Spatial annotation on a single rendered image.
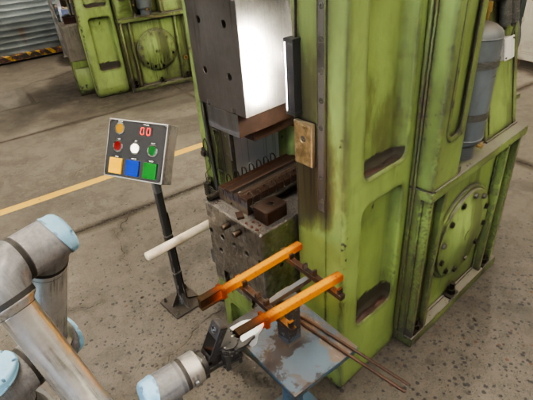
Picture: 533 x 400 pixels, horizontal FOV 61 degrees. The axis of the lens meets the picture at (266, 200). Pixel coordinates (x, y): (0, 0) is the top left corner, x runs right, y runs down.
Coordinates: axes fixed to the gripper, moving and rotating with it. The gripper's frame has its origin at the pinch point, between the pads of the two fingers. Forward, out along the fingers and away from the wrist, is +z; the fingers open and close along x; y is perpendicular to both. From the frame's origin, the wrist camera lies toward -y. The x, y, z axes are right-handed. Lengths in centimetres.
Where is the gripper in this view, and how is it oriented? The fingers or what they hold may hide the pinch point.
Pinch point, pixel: (258, 322)
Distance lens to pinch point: 136.7
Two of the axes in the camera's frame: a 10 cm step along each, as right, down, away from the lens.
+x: 6.0, 4.0, -6.9
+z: 7.9, -3.7, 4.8
